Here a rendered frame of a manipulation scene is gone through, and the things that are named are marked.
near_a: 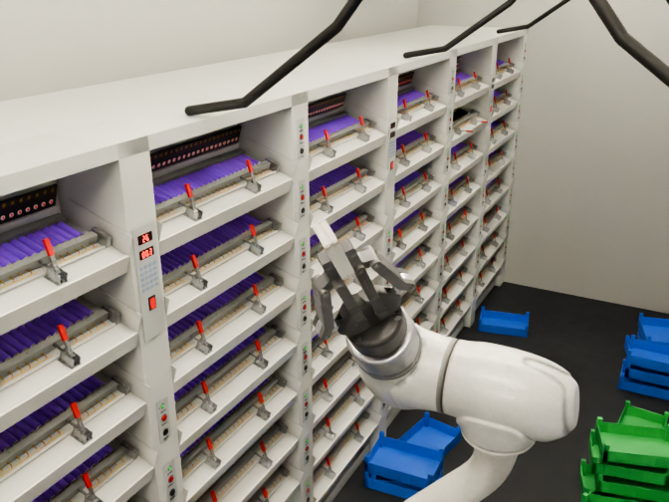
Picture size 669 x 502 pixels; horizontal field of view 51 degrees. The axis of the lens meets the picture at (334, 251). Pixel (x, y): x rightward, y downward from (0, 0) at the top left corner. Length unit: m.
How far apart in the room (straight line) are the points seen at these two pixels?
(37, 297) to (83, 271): 0.13
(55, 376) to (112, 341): 0.16
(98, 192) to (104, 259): 0.15
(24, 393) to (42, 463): 0.19
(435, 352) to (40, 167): 0.82
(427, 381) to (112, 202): 0.90
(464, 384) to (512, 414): 0.07
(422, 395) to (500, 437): 0.11
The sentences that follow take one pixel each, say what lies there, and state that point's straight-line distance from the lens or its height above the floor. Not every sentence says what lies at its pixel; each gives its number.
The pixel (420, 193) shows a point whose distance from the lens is 3.26.
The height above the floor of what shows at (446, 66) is 1.68.
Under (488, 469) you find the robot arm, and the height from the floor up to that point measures 1.46.
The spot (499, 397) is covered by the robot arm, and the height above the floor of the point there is 1.60.
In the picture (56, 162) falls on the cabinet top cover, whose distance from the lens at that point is 1.42.
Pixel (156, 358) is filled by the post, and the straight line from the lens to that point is 1.75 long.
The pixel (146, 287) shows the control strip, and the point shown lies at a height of 1.41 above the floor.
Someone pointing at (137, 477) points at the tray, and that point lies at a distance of 1.86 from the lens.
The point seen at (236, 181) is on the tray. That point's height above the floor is 1.53.
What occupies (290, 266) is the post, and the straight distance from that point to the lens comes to 2.23.
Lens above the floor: 2.08
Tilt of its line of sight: 22 degrees down
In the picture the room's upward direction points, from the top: straight up
